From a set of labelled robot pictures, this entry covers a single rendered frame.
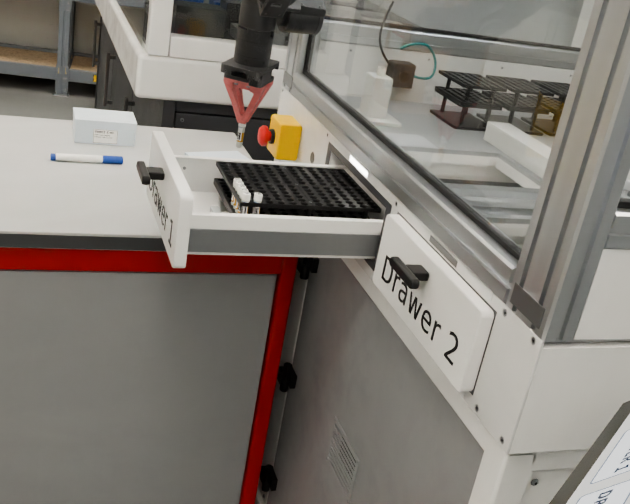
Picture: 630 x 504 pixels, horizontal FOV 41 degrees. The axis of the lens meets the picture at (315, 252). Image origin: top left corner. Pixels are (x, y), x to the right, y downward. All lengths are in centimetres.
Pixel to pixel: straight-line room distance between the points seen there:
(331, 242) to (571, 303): 45
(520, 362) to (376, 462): 45
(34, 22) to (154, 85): 347
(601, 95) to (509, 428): 37
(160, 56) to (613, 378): 139
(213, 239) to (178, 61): 94
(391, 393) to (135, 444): 59
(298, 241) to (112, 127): 72
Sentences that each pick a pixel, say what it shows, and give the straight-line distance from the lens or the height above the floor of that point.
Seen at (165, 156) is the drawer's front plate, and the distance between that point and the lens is 128.
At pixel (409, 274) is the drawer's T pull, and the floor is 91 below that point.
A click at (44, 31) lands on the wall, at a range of 551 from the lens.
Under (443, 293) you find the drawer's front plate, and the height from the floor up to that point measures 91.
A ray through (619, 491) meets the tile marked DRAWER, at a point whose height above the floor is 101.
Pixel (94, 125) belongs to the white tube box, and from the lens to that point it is 183.
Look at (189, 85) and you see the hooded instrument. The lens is 208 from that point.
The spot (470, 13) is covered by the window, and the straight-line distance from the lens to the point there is 112.
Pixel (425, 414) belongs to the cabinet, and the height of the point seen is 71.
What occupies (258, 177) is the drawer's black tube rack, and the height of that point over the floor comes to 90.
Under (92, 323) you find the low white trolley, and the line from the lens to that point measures 151.
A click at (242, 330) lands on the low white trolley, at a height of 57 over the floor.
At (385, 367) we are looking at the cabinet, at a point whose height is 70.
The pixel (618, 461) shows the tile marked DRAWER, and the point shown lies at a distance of 65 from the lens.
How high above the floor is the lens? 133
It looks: 23 degrees down
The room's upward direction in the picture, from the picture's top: 11 degrees clockwise
